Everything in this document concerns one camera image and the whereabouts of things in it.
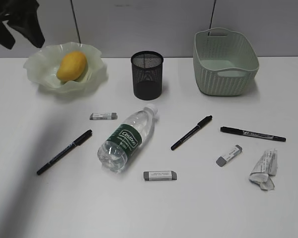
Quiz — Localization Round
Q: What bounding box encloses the black cable right wall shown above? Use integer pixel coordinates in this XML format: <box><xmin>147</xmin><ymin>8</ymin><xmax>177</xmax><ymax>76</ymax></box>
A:
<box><xmin>208</xmin><ymin>0</ymin><xmax>217</xmax><ymax>30</ymax></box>

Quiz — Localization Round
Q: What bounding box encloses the grey eraser upper left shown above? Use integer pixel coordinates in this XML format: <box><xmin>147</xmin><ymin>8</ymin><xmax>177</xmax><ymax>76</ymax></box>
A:
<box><xmin>89</xmin><ymin>112</ymin><xmax>118</xmax><ymax>120</ymax></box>

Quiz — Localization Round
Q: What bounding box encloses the waste paper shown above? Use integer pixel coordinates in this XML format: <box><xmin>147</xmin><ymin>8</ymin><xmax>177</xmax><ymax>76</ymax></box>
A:
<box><xmin>248</xmin><ymin>149</ymin><xmax>278</xmax><ymax>191</ymax></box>

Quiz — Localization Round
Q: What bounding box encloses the grey eraser right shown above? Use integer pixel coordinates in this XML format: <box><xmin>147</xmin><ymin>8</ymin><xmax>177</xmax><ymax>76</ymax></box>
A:
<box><xmin>216</xmin><ymin>145</ymin><xmax>242</xmax><ymax>167</ymax></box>

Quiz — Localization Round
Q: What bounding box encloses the black marker pen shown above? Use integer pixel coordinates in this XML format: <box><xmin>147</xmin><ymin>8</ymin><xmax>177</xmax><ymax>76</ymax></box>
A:
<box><xmin>171</xmin><ymin>116</ymin><xmax>213</xmax><ymax>151</ymax></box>
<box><xmin>220</xmin><ymin>126</ymin><xmax>286</xmax><ymax>142</ymax></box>
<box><xmin>36</xmin><ymin>129</ymin><xmax>92</xmax><ymax>176</ymax></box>

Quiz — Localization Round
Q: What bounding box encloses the green plastic woven basket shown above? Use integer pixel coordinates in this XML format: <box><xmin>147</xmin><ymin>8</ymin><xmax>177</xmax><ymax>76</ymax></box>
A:
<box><xmin>193</xmin><ymin>28</ymin><xmax>259</xmax><ymax>96</ymax></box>

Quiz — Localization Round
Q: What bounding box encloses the black mesh pen holder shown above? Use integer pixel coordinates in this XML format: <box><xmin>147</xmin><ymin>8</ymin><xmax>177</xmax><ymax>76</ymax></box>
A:
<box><xmin>131</xmin><ymin>51</ymin><xmax>163</xmax><ymax>101</ymax></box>

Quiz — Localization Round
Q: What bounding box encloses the pale green wavy plate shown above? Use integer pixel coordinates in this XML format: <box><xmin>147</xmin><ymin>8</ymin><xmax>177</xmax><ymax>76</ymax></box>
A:
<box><xmin>23</xmin><ymin>42</ymin><xmax>108</xmax><ymax>94</ymax></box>

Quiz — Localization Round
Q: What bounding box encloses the yellow mango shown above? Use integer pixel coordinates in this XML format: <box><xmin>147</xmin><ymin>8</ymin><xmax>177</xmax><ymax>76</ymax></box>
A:
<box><xmin>57</xmin><ymin>51</ymin><xmax>87</xmax><ymax>82</ymax></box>

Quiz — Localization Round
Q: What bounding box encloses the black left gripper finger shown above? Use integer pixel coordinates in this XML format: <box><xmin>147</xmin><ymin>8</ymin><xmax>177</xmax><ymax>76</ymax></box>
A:
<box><xmin>6</xmin><ymin>0</ymin><xmax>45</xmax><ymax>48</ymax></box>
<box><xmin>0</xmin><ymin>22</ymin><xmax>15</xmax><ymax>49</ymax></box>

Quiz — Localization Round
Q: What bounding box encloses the grey eraser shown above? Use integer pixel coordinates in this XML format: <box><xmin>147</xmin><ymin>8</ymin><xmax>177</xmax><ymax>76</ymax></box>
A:
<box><xmin>143</xmin><ymin>171</ymin><xmax>177</xmax><ymax>181</ymax></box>
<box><xmin>89</xmin><ymin>112</ymin><xmax>118</xmax><ymax>120</ymax></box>
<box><xmin>216</xmin><ymin>145</ymin><xmax>242</xmax><ymax>167</ymax></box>

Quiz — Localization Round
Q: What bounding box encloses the clear water bottle green label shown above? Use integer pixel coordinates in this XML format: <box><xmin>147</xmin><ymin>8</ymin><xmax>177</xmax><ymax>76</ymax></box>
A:
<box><xmin>97</xmin><ymin>104</ymin><xmax>158</xmax><ymax>172</ymax></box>

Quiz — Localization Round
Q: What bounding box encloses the grey eraser bottom middle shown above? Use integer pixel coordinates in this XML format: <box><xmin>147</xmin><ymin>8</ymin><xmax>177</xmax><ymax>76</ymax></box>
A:
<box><xmin>143</xmin><ymin>171</ymin><xmax>177</xmax><ymax>181</ymax></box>

